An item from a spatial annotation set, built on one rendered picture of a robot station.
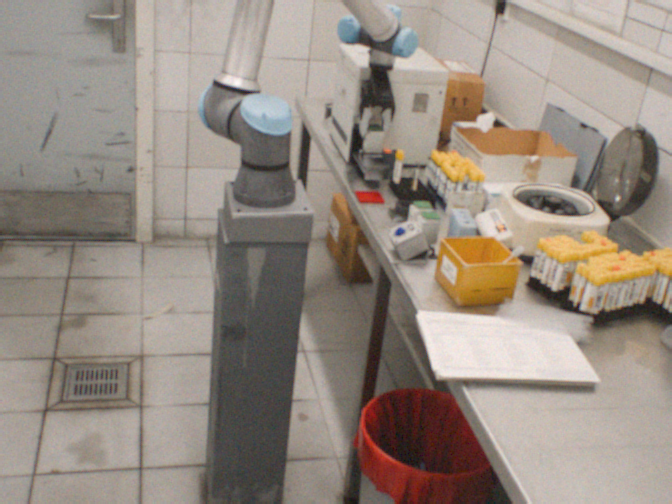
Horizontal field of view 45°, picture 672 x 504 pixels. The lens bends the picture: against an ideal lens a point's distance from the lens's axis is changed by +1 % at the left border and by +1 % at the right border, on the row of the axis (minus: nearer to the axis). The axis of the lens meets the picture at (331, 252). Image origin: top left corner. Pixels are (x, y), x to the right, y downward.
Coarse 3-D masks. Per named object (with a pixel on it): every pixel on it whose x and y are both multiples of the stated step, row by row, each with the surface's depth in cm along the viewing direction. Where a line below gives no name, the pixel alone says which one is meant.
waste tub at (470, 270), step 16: (448, 240) 179; (464, 240) 180; (480, 240) 181; (496, 240) 181; (448, 256) 175; (464, 256) 182; (480, 256) 183; (496, 256) 181; (448, 272) 175; (464, 272) 168; (480, 272) 169; (496, 272) 170; (512, 272) 172; (448, 288) 175; (464, 288) 170; (480, 288) 171; (496, 288) 172; (512, 288) 174; (464, 304) 172; (480, 304) 173; (496, 304) 174
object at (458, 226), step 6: (456, 210) 194; (462, 210) 194; (450, 216) 195; (456, 216) 190; (462, 216) 191; (468, 216) 191; (450, 222) 195; (456, 222) 189; (462, 222) 187; (468, 222) 188; (474, 222) 188; (450, 228) 194; (456, 228) 189; (462, 228) 186; (468, 228) 186; (474, 228) 186; (450, 234) 194; (456, 234) 188; (462, 234) 187; (468, 234) 187; (474, 234) 187
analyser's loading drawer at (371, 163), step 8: (352, 152) 243; (360, 152) 236; (360, 160) 235; (368, 160) 232; (376, 160) 233; (368, 168) 227; (376, 168) 228; (384, 168) 228; (368, 176) 228; (376, 176) 229; (384, 176) 229
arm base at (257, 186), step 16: (240, 160) 190; (288, 160) 190; (240, 176) 190; (256, 176) 187; (272, 176) 188; (288, 176) 191; (240, 192) 190; (256, 192) 188; (272, 192) 188; (288, 192) 192
